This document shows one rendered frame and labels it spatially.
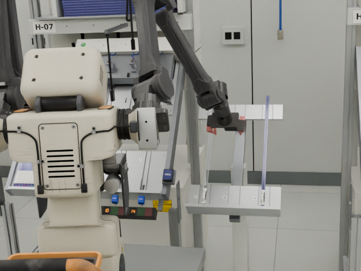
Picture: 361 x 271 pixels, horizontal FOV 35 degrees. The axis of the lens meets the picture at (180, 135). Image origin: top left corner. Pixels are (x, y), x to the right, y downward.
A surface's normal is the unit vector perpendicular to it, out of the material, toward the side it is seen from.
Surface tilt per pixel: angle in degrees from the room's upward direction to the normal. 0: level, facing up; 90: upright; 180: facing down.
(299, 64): 90
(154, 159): 43
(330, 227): 0
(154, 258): 0
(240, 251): 90
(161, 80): 66
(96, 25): 90
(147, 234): 90
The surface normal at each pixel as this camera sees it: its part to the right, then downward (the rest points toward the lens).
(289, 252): -0.05, -0.96
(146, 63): -0.55, -0.32
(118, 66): -0.17, -0.51
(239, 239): -0.19, 0.29
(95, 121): -0.04, 0.15
